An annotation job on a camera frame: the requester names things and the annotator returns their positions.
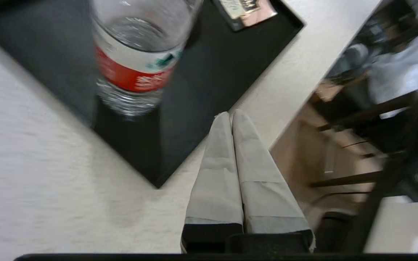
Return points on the pink tea bag packet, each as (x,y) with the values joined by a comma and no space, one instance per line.
(245,14)

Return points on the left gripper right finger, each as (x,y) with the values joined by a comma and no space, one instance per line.
(267,195)

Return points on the clear red-label water bottle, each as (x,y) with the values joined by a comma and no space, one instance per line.
(136,65)

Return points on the person in white shirt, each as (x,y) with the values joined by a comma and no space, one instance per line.
(401,72)

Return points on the black rectangular serving tray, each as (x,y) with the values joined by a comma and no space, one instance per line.
(212,79)

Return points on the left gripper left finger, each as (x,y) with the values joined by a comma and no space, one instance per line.
(216,188)

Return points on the black metal frame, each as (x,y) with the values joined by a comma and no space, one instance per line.
(388,177)

